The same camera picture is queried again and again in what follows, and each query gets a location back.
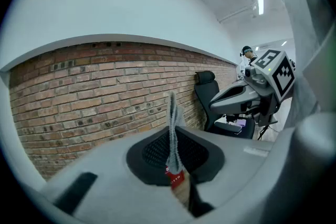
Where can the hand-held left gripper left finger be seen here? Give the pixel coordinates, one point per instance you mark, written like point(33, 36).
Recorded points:
point(110, 165)

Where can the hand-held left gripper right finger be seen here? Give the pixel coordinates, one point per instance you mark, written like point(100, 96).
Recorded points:
point(236, 165)

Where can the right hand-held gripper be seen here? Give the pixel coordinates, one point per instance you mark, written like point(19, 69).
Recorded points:
point(273, 78)

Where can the grey knitted cloth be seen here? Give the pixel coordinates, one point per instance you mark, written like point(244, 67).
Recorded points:
point(173, 139)

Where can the purple box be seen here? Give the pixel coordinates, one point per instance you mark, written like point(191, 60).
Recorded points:
point(241, 122)

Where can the black office chair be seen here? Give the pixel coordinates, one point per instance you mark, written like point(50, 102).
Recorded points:
point(210, 91)

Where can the white ceiling pipe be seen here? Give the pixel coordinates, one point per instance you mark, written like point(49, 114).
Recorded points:
point(236, 13)

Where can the long ceiling light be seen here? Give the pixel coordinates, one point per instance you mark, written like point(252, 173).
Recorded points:
point(260, 2)

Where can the person's grey clothing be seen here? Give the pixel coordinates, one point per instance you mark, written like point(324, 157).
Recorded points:
point(302, 21)

